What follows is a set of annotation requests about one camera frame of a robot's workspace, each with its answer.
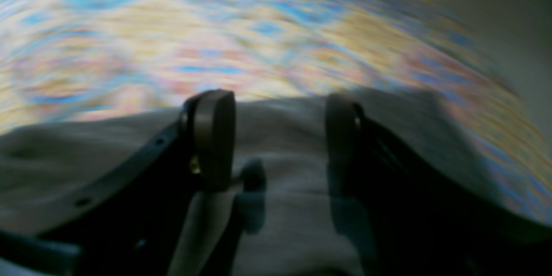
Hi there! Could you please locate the grey t-shirt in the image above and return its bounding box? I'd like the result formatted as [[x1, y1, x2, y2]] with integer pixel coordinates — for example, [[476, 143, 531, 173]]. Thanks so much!
[[0, 88, 505, 276]]

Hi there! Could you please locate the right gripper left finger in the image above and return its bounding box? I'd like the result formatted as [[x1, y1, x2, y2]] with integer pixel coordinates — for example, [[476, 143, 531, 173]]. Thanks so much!
[[1, 89, 236, 276]]

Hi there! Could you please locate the patterned tablecloth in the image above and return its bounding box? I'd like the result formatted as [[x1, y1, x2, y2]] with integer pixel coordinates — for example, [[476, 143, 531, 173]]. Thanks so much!
[[1, 0, 551, 223]]

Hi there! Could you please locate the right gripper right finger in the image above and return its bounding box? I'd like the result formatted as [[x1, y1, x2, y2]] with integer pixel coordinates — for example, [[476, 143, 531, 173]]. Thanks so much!
[[325, 94, 551, 276]]

